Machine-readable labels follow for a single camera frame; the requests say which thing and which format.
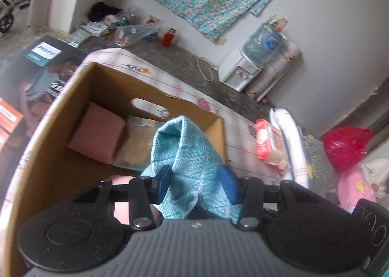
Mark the clear plastic bag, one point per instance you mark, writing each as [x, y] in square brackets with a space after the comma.
[133, 35]

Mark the patterned sheet roll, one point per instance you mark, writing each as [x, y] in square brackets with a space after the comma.
[279, 73]

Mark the blue water jug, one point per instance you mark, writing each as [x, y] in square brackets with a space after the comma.
[264, 42]

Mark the wall socket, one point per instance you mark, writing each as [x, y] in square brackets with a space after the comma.
[221, 40]

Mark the pink plush doll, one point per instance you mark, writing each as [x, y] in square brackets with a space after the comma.
[121, 207]

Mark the white rolled blanket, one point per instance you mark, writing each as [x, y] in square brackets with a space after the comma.
[293, 149]

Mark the teal checked towel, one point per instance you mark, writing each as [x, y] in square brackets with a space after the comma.
[191, 158]

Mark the pink cloth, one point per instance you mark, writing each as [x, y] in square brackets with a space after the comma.
[352, 188]

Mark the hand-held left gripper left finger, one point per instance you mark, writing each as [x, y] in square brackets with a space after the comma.
[164, 178]

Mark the white water dispenser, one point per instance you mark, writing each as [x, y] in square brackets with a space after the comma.
[238, 71]

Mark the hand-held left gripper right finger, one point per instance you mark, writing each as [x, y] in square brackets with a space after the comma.
[229, 185]

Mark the green floral pillow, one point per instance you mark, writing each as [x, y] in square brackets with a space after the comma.
[320, 161]

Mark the red thermos bottle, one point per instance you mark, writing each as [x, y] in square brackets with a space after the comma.
[167, 38]

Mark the dark printed appliance carton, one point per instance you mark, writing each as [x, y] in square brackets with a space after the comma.
[33, 82]

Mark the red white wipes pack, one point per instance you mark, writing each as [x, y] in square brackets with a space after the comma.
[269, 143]

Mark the pink knitted pad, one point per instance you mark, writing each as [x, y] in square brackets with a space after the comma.
[97, 131]

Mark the brown cardboard box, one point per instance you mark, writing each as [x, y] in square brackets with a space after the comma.
[39, 149]

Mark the red plastic bag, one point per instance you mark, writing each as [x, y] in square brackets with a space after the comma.
[346, 149]

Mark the white packets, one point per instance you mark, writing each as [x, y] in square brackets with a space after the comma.
[88, 32]

